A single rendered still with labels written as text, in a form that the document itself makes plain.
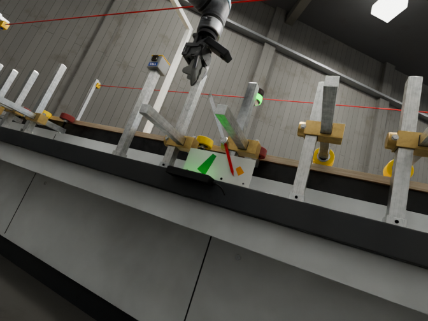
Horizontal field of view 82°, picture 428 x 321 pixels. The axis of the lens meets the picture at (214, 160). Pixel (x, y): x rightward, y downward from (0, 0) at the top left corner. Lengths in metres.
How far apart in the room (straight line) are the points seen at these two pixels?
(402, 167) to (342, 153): 6.01
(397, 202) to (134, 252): 1.02
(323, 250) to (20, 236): 1.61
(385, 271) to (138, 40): 5.92
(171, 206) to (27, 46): 5.76
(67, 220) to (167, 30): 5.34
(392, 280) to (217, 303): 0.58
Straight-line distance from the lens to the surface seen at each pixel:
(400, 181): 0.83
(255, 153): 0.84
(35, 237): 1.74
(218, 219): 0.84
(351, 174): 1.03
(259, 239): 0.80
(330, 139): 0.86
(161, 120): 0.83
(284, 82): 6.55
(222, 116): 0.66
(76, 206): 1.56
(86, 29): 6.39
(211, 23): 0.99
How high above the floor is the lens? 0.56
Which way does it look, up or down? 14 degrees up
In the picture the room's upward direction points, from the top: 19 degrees clockwise
